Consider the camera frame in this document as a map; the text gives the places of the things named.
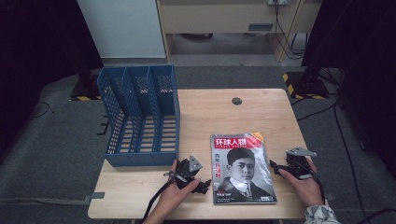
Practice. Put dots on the white power strip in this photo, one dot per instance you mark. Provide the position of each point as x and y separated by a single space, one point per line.
278 2

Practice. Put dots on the person's left hand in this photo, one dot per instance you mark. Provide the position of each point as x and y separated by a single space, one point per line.
174 199

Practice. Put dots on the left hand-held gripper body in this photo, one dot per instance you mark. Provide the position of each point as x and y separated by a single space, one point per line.
186 169

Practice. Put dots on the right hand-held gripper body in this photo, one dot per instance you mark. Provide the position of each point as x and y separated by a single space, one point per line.
297 166

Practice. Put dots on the person's right hand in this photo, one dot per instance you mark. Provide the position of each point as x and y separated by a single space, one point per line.
306 189

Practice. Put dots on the black curtain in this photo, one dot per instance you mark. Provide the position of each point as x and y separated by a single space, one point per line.
37 46
367 62

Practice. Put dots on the light wooden desk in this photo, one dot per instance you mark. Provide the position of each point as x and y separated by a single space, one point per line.
218 15

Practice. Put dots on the grey tape strip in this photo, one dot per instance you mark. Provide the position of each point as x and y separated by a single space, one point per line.
330 196
98 195

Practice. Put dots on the blue plastic file rack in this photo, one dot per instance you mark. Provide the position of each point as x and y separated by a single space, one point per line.
140 158

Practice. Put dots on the magazine with portrait cover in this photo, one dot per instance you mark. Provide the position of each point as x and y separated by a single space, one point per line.
243 174

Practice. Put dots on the white cabinet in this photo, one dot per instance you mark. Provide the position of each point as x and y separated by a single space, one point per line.
124 28

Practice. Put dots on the black stand base striped tape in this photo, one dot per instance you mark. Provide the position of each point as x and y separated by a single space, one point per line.
82 90
308 85

